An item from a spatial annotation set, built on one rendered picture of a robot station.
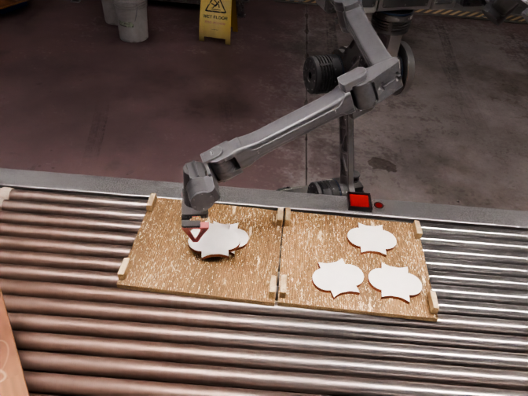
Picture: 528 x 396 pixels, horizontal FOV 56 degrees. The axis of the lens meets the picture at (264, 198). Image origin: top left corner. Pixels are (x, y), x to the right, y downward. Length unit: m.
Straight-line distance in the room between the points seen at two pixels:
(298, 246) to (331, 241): 0.10
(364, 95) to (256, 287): 0.55
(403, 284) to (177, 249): 0.62
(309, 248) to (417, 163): 2.19
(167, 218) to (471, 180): 2.45
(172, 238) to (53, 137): 2.30
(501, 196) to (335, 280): 2.27
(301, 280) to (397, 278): 0.26
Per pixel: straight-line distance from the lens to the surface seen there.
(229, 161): 1.19
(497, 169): 3.74
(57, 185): 1.72
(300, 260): 1.40
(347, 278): 1.36
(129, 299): 1.35
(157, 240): 1.44
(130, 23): 4.80
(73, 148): 3.49
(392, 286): 1.38
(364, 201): 1.63
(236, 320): 1.28
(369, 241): 1.48
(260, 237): 1.44
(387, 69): 1.23
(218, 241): 1.38
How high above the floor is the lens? 1.96
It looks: 41 degrees down
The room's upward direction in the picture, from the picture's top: 5 degrees clockwise
